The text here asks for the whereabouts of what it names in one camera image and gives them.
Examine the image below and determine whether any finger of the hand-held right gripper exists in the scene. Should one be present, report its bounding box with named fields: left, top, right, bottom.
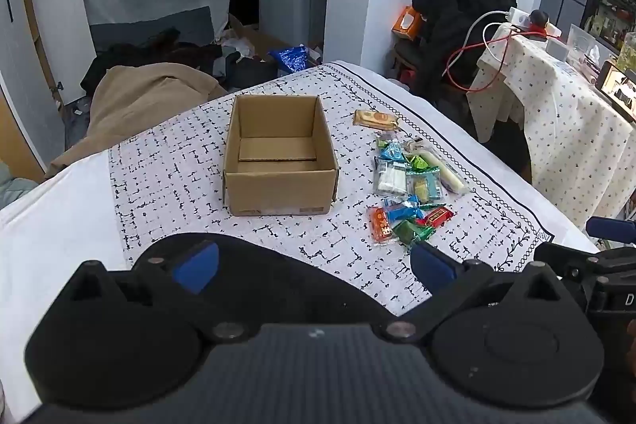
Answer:
left=585, top=216, right=636, bottom=242
left=534, top=242, right=604, bottom=278

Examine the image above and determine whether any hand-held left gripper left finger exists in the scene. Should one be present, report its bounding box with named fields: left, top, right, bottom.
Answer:
left=67, top=238, right=262, bottom=341

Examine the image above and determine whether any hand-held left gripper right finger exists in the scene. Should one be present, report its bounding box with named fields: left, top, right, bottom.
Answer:
left=385, top=241, right=567, bottom=345

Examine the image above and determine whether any dark green foil snack packet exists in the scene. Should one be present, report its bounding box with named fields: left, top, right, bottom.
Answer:
left=392, top=220, right=435, bottom=247

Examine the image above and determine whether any teal cracker packet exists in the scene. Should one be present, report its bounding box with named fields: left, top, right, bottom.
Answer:
left=406, top=170, right=443, bottom=202

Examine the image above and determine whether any white sticks snack packet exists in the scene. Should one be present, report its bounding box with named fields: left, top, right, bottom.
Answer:
left=372, top=157, right=409, bottom=197

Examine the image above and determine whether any red snack packet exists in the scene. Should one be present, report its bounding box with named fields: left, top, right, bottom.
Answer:
left=417, top=205, right=455, bottom=228

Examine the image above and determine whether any orange snack packet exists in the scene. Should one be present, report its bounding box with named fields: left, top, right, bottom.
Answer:
left=368, top=205, right=398, bottom=245

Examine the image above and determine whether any black and white printed tablecloth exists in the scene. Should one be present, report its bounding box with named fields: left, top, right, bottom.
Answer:
left=107, top=61, right=557, bottom=320

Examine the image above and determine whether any long white snack packet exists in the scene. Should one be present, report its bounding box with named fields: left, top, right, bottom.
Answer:
left=415, top=146, right=470, bottom=195

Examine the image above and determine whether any floral side table cloth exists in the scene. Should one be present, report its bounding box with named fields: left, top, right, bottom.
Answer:
left=469, top=24, right=636, bottom=231

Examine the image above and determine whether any propped phone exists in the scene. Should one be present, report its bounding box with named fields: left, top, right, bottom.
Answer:
left=599, top=61, right=636, bottom=123

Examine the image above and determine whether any yellow orange cracker packet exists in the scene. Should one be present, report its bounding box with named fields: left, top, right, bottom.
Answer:
left=353, top=108, right=401, bottom=131

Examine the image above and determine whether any beige blanket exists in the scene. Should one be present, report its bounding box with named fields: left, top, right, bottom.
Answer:
left=47, top=62, right=229, bottom=179

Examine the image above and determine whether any clear plastic container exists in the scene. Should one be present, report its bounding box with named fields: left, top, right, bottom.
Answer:
left=566, top=24, right=604, bottom=62

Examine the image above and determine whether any dark clothes pile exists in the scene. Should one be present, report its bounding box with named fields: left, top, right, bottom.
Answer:
left=79, top=27, right=279, bottom=94

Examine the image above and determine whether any white power strip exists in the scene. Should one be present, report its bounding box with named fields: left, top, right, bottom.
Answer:
left=507, top=7, right=560, bottom=38

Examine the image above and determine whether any blue foil bag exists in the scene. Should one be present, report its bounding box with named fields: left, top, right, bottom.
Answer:
left=268, top=45, right=311, bottom=73

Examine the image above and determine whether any orange tissue box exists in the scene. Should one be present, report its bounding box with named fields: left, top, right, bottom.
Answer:
left=392, top=6, right=423, bottom=40

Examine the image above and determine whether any grey board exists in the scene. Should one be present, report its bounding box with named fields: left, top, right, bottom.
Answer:
left=89, top=6, right=214, bottom=52

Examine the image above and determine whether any black fluffy garment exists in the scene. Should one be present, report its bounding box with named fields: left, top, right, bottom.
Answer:
left=412, top=0, right=518, bottom=97

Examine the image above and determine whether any white wardrobe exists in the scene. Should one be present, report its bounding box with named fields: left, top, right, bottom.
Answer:
left=0, top=0, right=97, bottom=186

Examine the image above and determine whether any red cable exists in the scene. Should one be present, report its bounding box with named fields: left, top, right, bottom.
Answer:
left=444, top=24, right=547, bottom=94

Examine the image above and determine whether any white cable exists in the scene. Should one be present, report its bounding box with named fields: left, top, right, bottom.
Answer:
left=447, top=9, right=512, bottom=77

